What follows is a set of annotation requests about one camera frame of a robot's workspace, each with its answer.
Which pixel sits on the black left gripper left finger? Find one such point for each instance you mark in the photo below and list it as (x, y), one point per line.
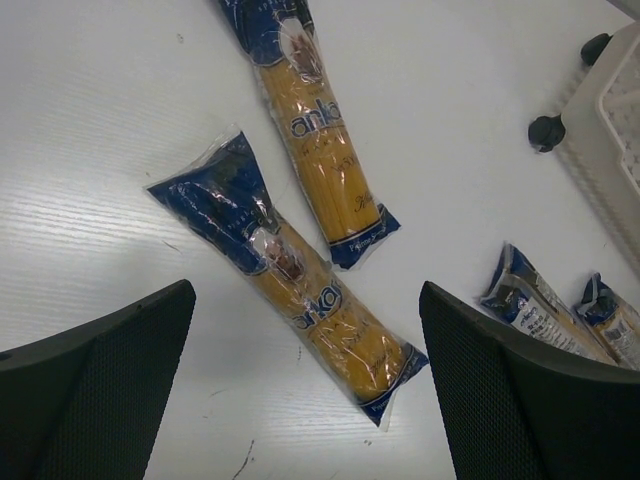
(87, 403)

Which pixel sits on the spaghetti bag label side right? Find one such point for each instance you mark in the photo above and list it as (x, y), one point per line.
(613, 321)

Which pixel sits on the spaghetti bag label side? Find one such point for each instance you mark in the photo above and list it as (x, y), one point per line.
(613, 321)
(520, 297)

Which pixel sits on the spaghetti bag label side middle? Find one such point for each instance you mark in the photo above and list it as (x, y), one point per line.
(520, 297)

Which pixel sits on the spaghetti bag blue yellow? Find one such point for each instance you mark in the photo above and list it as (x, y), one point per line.
(222, 198)
(279, 37)

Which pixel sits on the cream two-tier rolling cart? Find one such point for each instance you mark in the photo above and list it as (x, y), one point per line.
(597, 135)

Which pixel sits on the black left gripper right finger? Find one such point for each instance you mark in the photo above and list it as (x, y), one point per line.
(516, 408)

